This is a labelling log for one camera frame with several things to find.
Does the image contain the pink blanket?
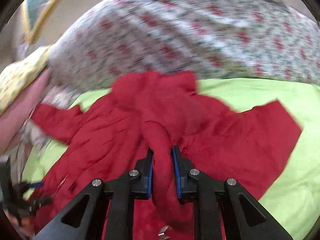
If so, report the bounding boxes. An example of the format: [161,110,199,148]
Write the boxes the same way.
[1,69,50,154]

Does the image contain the white rose-patterned floral duvet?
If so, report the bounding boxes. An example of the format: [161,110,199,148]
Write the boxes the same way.
[15,0,320,140]

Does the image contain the lime green bed sheet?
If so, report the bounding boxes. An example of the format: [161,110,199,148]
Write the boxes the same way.
[23,72,319,239]

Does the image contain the gold framed landscape painting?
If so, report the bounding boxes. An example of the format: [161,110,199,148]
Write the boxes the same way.
[21,0,58,44]

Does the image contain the yellow floral quilt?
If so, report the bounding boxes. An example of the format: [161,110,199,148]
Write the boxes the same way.
[0,46,50,114]

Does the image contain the red quilted puffer jacket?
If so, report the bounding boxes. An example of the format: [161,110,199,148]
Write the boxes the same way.
[31,72,302,239]

